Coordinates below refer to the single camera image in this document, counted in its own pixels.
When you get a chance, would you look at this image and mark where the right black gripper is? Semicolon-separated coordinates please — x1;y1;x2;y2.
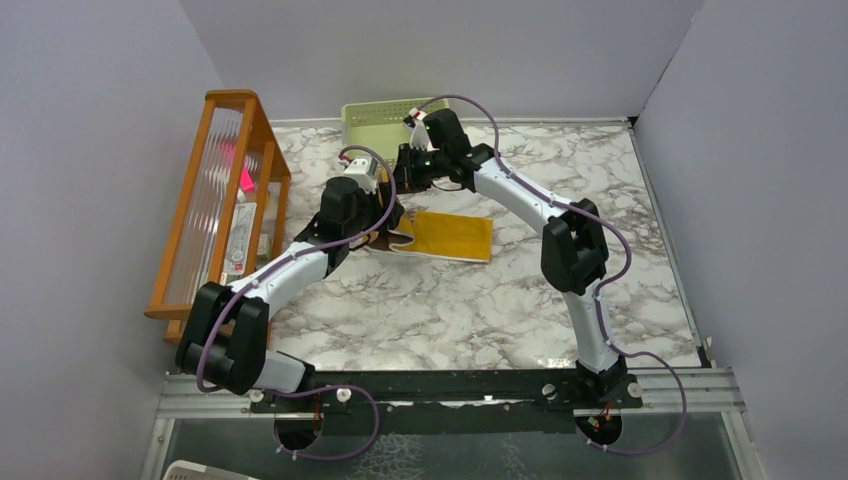
388;144;446;197

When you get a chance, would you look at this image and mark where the yellow towel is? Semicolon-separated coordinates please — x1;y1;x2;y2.
364;210;494;263

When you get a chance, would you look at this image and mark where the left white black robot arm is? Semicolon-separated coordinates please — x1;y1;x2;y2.
176;176;399;411

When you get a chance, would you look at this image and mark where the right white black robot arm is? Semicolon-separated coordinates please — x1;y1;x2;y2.
393;108;627;407

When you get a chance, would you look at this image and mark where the light green plastic basket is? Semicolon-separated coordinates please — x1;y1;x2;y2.
341;98;428;164

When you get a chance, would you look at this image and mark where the wooden rack with clear panel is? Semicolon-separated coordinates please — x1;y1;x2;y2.
145;89;292;345

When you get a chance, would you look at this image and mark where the pink object in rack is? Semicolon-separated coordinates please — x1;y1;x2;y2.
223;144;257;202

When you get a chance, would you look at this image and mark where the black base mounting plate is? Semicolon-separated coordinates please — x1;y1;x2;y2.
249;368;643;436

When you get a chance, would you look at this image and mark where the white basket corner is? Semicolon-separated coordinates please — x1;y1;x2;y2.
162;460;257;480

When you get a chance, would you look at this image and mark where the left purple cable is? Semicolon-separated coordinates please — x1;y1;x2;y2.
195;145;399;463

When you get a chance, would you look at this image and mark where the purple cable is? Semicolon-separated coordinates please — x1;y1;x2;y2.
405;93;690;458
195;145;399;463

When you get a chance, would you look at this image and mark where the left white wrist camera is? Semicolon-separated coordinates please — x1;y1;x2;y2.
343;157;383;194

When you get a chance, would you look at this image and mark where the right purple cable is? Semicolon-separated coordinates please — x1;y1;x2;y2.
405;93;690;458

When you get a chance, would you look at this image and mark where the aluminium frame rail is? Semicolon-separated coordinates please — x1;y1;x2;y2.
141;367;763;479

